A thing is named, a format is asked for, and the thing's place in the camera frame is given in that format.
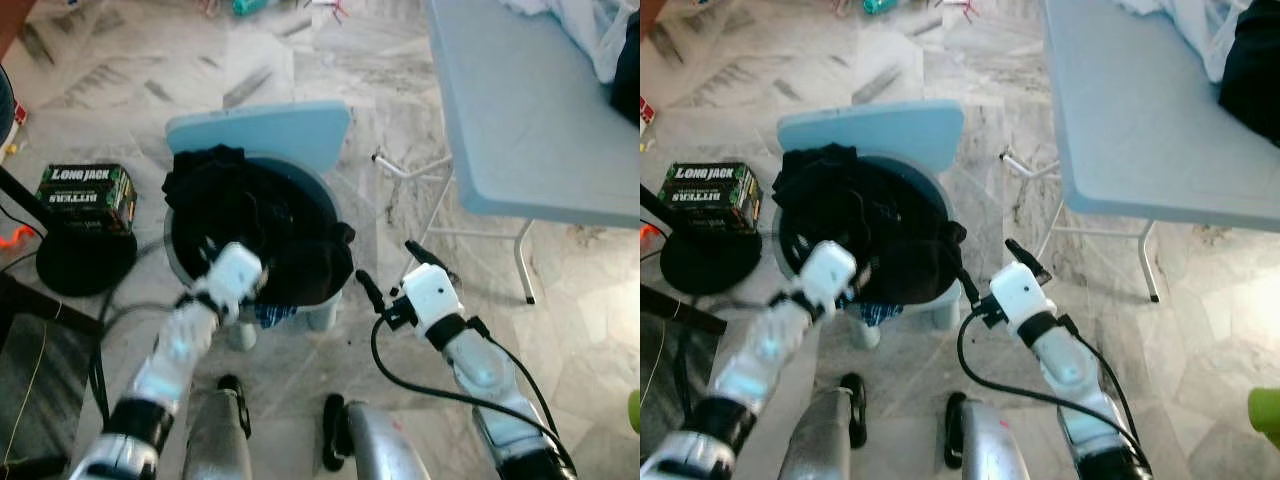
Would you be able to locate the dark green printed box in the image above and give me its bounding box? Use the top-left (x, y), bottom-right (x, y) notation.
top-left (34, 162), bottom-right (139, 237)
top-left (657, 161), bottom-right (758, 237)

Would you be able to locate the black standing fan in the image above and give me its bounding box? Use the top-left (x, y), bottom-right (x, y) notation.
top-left (640, 180), bottom-right (753, 297)
top-left (0, 65), bottom-right (139, 299)

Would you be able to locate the silver right robot leg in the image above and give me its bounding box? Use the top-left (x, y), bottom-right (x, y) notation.
top-left (320, 392), bottom-right (433, 480)
top-left (941, 391), bottom-right (1033, 480)

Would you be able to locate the light blue chair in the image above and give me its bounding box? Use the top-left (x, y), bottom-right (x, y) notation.
top-left (164, 99), bottom-right (354, 353)
top-left (777, 99), bottom-right (968, 353)

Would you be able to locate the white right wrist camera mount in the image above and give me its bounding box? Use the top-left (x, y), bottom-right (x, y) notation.
top-left (989, 261), bottom-right (1051, 333)
top-left (402, 262), bottom-right (468, 338)

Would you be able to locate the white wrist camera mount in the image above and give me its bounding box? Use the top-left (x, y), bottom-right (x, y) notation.
top-left (204, 241), bottom-right (267, 308)
top-left (402, 262), bottom-right (468, 338)
top-left (989, 261), bottom-right (1051, 333)
top-left (804, 239), bottom-right (861, 308)

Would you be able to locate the blue plaid cloth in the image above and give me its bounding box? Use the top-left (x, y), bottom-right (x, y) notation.
top-left (250, 300), bottom-right (303, 330)
top-left (863, 298), bottom-right (913, 327)

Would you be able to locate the silver robot leg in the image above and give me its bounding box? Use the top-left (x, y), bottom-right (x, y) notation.
top-left (778, 372), bottom-right (871, 480)
top-left (320, 392), bottom-right (433, 480)
top-left (941, 391), bottom-right (1033, 480)
top-left (183, 373), bottom-right (254, 480)

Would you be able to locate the grey laundry basket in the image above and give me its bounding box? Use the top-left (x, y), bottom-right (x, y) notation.
top-left (164, 148), bottom-right (348, 313)
top-left (774, 148), bottom-right (963, 313)

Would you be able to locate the dark side table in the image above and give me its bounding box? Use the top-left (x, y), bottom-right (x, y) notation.
top-left (0, 273), bottom-right (108, 476)
top-left (640, 283), bottom-right (728, 466)

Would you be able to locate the white cloth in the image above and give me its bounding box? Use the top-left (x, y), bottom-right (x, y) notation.
top-left (498, 0), bottom-right (638, 85)
top-left (1118, 0), bottom-right (1253, 85)

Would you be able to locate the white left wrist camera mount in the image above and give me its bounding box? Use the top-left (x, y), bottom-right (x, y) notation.
top-left (204, 241), bottom-right (267, 308)
top-left (804, 239), bottom-right (861, 308)

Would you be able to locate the light blue folding table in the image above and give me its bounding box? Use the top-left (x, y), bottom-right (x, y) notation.
top-left (372, 0), bottom-right (641, 307)
top-left (1000, 0), bottom-right (1280, 304)

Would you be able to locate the silver left robot leg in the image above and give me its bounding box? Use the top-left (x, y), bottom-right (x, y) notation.
top-left (778, 372), bottom-right (871, 480)
top-left (183, 373), bottom-right (254, 480)

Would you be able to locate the black garment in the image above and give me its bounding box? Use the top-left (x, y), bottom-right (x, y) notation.
top-left (771, 142), bottom-right (967, 307)
top-left (1217, 3), bottom-right (1280, 151)
top-left (161, 144), bottom-right (357, 310)
top-left (608, 12), bottom-right (641, 128)

